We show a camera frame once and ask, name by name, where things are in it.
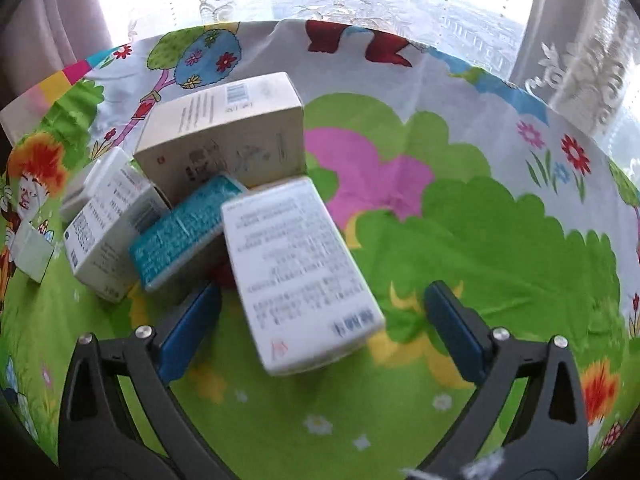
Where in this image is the large beige carton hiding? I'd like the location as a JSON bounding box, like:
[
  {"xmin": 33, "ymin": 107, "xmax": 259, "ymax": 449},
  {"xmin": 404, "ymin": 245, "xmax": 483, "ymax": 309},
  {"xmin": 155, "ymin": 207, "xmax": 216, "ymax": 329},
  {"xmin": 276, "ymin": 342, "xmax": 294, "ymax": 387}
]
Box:
[{"xmin": 134, "ymin": 72, "xmax": 307, "ymax": 206}]

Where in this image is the large white printed carton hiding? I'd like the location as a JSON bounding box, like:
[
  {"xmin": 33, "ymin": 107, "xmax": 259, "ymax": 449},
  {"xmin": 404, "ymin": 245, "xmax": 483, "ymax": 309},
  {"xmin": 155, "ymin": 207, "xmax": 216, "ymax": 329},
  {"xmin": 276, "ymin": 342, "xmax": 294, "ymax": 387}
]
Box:
[{"xmin": 221, "ymin": 176, "xmax": 387, "ymax": 377}]

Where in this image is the beige curtain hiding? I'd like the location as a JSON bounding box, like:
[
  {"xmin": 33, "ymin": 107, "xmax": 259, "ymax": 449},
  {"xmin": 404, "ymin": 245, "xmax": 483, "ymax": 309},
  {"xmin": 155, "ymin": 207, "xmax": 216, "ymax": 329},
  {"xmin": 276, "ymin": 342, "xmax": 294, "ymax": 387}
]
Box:
[{"xmin": 7, "ymin": 0, "xmax": 121, "ymax": 71}]

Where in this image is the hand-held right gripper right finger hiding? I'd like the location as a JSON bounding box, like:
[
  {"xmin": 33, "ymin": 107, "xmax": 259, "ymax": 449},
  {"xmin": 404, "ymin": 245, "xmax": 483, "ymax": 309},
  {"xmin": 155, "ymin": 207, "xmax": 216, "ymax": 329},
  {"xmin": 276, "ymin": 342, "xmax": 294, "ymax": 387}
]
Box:
[{"xmin": 420, "ymin": 280, "xmax": 590, "ymax": 480}]

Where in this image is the cartoon printed blanket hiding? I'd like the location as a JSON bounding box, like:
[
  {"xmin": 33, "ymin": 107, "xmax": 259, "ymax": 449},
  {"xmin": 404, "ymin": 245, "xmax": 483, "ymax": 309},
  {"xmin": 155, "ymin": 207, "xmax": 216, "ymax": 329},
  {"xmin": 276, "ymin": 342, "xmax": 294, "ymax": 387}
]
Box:
[{"xmin": 0, "ymin": 17, "xmax": 640, "ymax": 480}]

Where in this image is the teal carton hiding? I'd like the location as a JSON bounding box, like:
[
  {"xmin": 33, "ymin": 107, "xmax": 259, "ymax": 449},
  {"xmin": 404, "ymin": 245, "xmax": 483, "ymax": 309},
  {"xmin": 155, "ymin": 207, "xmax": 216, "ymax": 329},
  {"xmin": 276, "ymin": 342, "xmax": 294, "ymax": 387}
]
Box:
[{"xmin": 129, "ymin": 172, "xmax": 249, "ymax": 293}]

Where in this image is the small pale green carton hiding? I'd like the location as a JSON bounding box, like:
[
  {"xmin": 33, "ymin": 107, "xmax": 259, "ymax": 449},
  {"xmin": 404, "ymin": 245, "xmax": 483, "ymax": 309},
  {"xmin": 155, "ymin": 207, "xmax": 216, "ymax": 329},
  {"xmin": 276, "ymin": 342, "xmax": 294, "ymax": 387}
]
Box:
[{"xmin": 10, "ymin": 221, "xmax": 56, "ymax": 285}]

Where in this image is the white carton with code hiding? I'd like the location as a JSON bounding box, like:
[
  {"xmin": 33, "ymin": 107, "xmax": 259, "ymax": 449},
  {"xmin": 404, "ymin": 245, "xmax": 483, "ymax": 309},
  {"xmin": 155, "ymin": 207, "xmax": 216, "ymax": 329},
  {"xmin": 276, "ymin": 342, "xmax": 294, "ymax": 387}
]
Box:
[{"xmin": 64, "ymin": 166, "xmax": 172, "ymax": 303}]

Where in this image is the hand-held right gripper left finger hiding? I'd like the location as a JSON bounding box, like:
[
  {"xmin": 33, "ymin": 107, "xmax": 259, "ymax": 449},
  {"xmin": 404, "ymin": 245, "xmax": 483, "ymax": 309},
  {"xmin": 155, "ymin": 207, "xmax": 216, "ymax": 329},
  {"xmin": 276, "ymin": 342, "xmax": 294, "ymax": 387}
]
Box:
[{"xmin": 56, "ymin": 280, "xmax": 236, "ymax": 480}]

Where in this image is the plain white carton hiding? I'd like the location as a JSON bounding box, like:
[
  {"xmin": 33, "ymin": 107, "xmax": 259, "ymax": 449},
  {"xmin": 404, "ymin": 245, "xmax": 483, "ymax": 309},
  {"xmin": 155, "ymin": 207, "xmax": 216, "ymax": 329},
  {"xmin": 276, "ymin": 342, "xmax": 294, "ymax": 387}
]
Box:
[{"xmin": 60, "ymin": 146, "xmax": 132, "ymax": 223}]

